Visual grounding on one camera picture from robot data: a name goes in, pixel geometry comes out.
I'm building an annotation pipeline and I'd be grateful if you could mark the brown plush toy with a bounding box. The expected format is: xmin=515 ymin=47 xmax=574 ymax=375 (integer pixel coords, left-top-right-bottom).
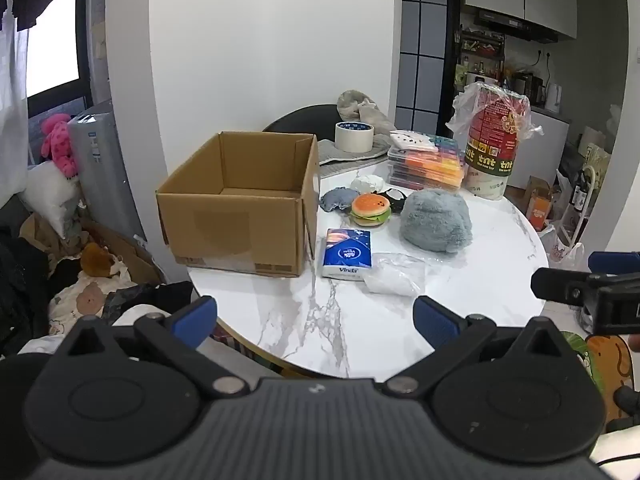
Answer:
xmin=80 ymin=242 xmax=126 ymax=278

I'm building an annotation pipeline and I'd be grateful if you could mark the kitchen shelf rack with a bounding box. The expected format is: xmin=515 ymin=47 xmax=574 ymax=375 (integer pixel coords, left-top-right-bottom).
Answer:
xmin=457 ymin=30 xmax=506 ymax=91

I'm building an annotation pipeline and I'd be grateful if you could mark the flat cardboard sheet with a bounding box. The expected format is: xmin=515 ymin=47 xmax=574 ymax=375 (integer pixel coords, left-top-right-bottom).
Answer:
xmin=20 ymin=212 xmax=166 ymax=286

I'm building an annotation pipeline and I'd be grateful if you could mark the black framed door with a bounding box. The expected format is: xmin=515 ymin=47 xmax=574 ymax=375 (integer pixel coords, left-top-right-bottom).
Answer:
xmin=395 ymin=0 xmax=461 ymax=136

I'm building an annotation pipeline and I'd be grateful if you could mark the black and white soft toy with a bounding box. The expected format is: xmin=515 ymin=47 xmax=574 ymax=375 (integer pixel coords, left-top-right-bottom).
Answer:
xmin=377 ymin=189 xmax=407 ymax=214

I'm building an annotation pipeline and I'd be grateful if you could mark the white curtain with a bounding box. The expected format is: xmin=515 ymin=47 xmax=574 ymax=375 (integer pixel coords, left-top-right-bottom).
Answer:
xmin=0 ymin=10 xmax=31 ymax=196

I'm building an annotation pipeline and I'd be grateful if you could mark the grey tall appliance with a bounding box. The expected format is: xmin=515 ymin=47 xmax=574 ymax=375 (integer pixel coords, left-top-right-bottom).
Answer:
xmin=67 ymin=100 xmax=146 ymax=246

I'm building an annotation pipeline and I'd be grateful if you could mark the stack of colourful plastic boxes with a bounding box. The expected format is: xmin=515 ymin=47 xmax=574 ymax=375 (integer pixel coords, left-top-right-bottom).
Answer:
xmin=387 ymin=135 xmax=467 ymax=192

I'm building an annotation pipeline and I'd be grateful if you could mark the red white plastic-wrapped canister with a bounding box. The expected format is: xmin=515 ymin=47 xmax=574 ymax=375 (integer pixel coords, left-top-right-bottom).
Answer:
xmin=446 ymin=80 xmax=543 ymax=202

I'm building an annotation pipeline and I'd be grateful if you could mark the pink plush toy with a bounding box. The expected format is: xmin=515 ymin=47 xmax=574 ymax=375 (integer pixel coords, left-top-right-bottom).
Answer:
xmin=41 ymin=113 xmax=80 ymax=178

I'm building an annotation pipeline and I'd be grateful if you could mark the clear plastic bag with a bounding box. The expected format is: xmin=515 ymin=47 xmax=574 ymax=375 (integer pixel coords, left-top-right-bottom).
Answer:
xmin=362 ymin=252 xmax=426 ymax=297

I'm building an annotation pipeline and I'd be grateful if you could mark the burger plush toy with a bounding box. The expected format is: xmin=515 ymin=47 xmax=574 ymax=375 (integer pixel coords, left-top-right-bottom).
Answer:
xmin=350 ymin=193 xmax=392 ymax=227

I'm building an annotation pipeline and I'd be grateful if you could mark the small blue-grey plush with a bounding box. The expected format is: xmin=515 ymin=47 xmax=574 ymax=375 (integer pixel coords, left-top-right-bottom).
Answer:
xmin=320 ymin=186 xmax=361 ymax=213

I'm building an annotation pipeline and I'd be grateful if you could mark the beige cloth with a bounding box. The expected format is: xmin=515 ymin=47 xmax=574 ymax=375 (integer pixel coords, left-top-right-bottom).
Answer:
xmin=336 ymin=90 xmax=398 ymax=136

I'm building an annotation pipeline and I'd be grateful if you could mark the brown cardboard box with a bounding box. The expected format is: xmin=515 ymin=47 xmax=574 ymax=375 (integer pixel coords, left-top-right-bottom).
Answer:
xmin=156 ymin=131 xmax=321 ymax=278

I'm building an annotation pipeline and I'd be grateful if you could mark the white tape roll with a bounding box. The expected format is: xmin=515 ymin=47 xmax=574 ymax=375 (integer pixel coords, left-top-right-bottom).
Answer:
xmin=334 ymin=121 xmax=375 ymax=153

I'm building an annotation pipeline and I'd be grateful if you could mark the black chair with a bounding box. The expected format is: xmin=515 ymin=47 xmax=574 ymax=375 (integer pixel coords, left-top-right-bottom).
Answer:
xmin=262 ymin=104 xmax=346 ymax=141

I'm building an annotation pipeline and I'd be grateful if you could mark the white pillow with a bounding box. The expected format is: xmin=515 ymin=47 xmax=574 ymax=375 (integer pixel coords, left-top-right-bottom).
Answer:
xmin=25 ymin=160 xmax=81 ymax=238

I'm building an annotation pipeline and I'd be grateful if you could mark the dark patterned cloth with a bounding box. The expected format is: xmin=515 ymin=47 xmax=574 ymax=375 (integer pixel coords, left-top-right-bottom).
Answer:
xmin=105 ymin=280 xmax=193 ymax=321

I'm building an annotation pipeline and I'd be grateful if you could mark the white base cabinet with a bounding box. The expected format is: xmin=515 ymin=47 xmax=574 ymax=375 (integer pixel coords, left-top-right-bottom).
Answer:
xmin=505 ymin=105 xmax=571 ymax=191

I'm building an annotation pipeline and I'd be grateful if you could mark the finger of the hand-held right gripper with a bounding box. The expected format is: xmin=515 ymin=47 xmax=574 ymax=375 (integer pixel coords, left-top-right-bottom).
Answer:
xmin=588 ymin=251 xmax=640 ymax=275
xmin=530 ymin=267 xmax=640 ymax=307

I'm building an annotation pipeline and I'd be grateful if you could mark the white soft lump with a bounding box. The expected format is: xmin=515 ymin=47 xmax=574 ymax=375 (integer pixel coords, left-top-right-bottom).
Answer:
xmin=350 ymin=175 xmax=386 ymax=195

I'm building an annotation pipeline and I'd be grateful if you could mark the grey fluffy plush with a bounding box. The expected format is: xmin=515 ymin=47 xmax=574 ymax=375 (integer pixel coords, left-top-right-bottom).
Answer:
xmin=400 ymin=189 xmax=473 ymax=253

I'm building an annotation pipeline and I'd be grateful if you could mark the black countertop appliance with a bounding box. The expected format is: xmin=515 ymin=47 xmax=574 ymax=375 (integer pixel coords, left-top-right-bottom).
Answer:
xmin=515 ymin=72 xmax=545 ymax=106

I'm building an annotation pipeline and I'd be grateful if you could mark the grey cloth mat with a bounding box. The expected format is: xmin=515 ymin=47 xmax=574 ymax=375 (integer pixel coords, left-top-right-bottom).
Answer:
xmin=317 ymin=137 xmax=396 ymax=167

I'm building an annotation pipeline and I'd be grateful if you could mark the bear print blanket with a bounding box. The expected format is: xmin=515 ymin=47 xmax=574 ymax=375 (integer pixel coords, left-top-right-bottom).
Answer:
xmin=47 ymin=275 xmax=136 ymax=336

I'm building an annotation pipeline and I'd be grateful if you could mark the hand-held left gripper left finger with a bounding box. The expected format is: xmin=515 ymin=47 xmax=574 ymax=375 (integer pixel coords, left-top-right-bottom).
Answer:
xmin=65 ymin=296 xmax=251 ymax=400

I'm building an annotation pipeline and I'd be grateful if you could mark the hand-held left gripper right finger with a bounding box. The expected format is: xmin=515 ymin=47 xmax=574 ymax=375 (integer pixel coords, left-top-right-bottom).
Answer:
xmin=382 ymin=296 xmax=577 ymax=399

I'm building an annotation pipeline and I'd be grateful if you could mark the black range hood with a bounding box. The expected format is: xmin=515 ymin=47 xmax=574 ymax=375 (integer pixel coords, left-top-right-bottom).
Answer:
xmin=472 ymin=9 xmax=561 ymax=43

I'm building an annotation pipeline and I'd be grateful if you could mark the orange cartoon cushion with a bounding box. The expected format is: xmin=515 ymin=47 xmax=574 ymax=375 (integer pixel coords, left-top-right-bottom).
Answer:
xmin=560 ymin=332 xmax=636 ymax=426

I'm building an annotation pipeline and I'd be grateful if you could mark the orange cardboard box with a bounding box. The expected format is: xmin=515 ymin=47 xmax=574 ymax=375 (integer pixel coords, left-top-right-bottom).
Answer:
xmin=525 ymin=175 xmax=556 ymax=231

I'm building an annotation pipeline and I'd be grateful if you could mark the blue tissue pack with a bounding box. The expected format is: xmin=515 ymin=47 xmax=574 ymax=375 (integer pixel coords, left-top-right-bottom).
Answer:
xmin=321 ymin=228 xmax=373 ymax=281

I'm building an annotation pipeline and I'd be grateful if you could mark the black clothes pile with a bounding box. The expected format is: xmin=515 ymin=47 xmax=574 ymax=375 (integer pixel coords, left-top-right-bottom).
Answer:
xmin=0 ymin=230 xmax=51 ymax=356

